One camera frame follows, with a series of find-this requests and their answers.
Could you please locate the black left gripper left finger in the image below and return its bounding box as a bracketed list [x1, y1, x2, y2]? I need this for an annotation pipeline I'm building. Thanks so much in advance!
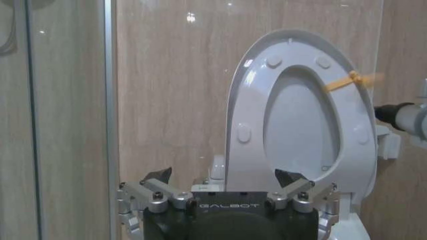
[115, 166, 196, 235]

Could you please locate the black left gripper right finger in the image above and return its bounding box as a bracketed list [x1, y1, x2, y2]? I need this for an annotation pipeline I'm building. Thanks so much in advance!
[266, 168, 342, 236]

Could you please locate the white toilet lid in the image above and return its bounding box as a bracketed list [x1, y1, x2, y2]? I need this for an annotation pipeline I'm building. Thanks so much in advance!
[223, 28, 380, 194]

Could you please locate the white toilet seat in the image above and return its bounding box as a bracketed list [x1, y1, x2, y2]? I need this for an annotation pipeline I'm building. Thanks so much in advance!
[230, 44, 375, 186]

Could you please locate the yellow zip tie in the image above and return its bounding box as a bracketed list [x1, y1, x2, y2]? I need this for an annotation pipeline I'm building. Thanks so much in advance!
[324, 70, 386, 93]

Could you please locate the white wall-mounted box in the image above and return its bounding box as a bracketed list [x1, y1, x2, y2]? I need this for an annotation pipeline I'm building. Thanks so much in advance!
[374, 125, 402, 161]

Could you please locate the glass partition with aluminium frame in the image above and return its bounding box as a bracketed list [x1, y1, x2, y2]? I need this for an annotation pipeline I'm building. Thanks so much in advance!
[0, 0, 119, 240]

